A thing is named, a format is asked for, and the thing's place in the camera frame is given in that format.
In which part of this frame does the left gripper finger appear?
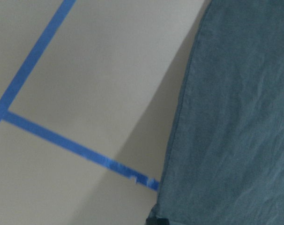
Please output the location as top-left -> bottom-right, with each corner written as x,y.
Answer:
145,217 -> 168,225

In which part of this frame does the black t-shirt with logo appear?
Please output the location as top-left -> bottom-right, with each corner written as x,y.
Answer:
148,0 -> 284,225

